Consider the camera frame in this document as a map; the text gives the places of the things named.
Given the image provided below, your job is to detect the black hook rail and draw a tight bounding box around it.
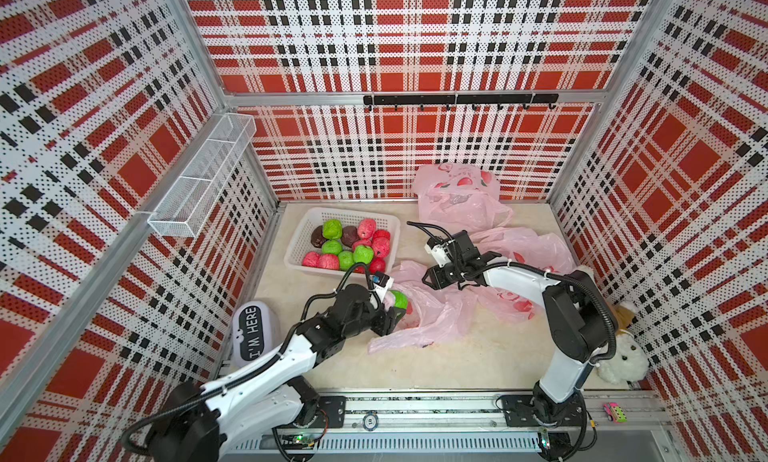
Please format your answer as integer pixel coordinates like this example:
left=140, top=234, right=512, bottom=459
left=362, top=93, right=560, bottom=108

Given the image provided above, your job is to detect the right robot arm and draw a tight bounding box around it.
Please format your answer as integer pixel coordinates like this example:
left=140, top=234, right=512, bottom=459
left=414, top=223, right=617, bottom=427

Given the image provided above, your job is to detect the pink plastic bag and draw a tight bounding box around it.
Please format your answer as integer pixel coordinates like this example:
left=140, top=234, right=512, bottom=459
left=367, top=261, right=478, bottom=354
left=467, top=227, right=577, bottom=323
left=412, top=163, right=514, bottom=233

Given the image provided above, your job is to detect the dark red apple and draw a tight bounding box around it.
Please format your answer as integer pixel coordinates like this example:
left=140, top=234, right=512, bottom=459
left=340, top=226, right=360, bottom=247
left=310, top=226, right=327, bottom=249

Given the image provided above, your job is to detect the white wire wall shelf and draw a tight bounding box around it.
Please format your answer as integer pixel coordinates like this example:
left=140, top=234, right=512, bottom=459
left=148, top=113, right=255, bottom=238

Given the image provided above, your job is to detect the green apple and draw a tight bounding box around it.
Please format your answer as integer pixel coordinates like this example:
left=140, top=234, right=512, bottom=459
left=353, top=245, right=375, bottom=265
left=390, top=290, right=409, bottom=312
left=321, top=240, right=344, bottom=256
left=338, top=251, right=355, bottom=272
left=322, top=219, right=343, bottom=240

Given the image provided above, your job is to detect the pink toy car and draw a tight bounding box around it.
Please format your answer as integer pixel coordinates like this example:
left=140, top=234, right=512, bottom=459
left=603, top=402, right=627, bottom=424

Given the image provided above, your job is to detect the pink red apple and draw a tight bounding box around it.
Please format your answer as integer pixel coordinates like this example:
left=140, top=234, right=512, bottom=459
left=357, top=218, right=377, bottom=240
left=317, top=254, right=340, bottom=271
left=301, top=251, right=321, bottom=268
left=352, top=239, right=372, bottom=250
left=371, top=237, right=391, bottom=258

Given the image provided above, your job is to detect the white plush teddy bear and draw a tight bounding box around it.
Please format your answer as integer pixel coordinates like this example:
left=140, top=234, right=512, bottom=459
left=597, top=302, right=649, bottom=385

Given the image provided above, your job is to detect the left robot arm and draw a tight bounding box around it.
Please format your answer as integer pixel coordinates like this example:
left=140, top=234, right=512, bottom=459
left=119, top=276, right=409, bottom=461

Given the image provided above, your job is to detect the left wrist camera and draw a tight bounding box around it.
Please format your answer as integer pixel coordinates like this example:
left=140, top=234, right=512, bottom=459
left=371, top=272, right=393, bottom=302

